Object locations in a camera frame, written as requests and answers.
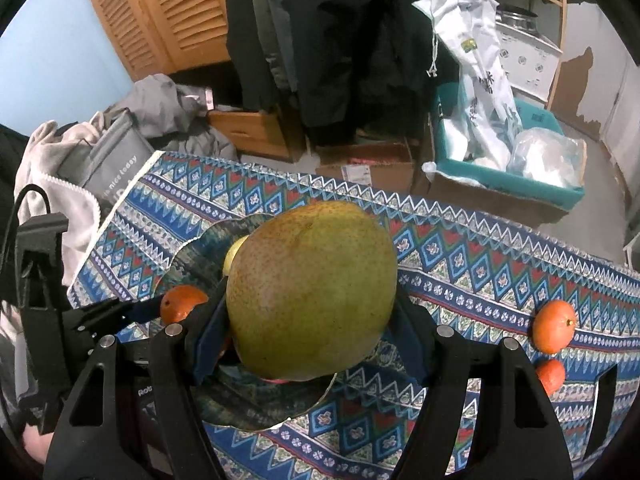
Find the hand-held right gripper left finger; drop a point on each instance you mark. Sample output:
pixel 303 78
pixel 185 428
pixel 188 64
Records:
pixel 207 345

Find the grey fabric bag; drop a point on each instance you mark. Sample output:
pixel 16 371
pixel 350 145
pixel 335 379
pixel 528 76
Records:
pixel 110 155

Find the wooden shelf frame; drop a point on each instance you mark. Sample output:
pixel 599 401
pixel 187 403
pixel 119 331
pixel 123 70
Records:
pixel 561 20

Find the clear plastic bag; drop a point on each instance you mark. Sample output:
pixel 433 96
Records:
pixel 545 157

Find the white printed plastic bag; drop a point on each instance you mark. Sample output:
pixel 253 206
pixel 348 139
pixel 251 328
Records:
pixel 480 85

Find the blue patterned tablecloth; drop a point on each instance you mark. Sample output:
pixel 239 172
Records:
pixel 475 270

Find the white patterned cabinet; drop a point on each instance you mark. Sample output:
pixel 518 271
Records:
pixel 530 65

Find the metal pot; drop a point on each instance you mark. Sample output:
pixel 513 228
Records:
pixel 517 17

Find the dark hanging clothes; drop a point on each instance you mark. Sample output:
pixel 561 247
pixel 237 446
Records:
pixel 340 35

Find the grey garment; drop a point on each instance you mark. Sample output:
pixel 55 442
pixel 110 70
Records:
pixel 155 100

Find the teal plastic bin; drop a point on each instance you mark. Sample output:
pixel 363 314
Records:
pixel 500 180

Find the flat cardboard box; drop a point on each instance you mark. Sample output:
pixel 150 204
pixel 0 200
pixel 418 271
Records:
pixel 465 197

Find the green yellow speckled pear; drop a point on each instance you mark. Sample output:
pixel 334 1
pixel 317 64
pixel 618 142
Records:
pixel 310 290

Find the brown cardboard box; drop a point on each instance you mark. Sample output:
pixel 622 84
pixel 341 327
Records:
pixel 330 170

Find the person's left hand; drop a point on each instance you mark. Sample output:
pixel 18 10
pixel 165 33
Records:
pixel 35 445

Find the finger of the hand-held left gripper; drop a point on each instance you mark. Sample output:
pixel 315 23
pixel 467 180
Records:
pixel 140 312

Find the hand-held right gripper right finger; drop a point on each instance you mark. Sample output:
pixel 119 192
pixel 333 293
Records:
pixel 415 345

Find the small orange tangerine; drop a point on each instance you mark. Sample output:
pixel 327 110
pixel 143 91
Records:
pixel 552 375
pixel 180 302

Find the large orange tangerine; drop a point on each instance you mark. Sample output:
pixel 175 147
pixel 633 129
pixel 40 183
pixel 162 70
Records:
pixel 552 327

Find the beige fleece cloth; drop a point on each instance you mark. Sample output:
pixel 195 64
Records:
pixel 80 225

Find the scalloped glass bowl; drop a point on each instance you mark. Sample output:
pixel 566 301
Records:
pixel 250 400

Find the light wooden box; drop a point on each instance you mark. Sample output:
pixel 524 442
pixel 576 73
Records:
pixel 250 132

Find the wooden louvered door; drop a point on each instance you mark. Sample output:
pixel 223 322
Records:
pixel 165 10

